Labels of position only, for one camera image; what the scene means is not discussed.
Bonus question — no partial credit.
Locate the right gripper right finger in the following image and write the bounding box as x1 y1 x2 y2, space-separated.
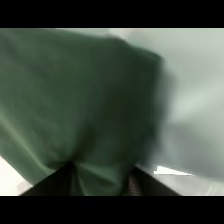
125 165 181 197

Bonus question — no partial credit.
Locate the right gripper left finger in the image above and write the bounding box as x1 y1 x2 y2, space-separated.
20 162 82 197

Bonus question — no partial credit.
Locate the dark green T-shirt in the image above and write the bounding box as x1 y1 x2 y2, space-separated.
0 28 167 197

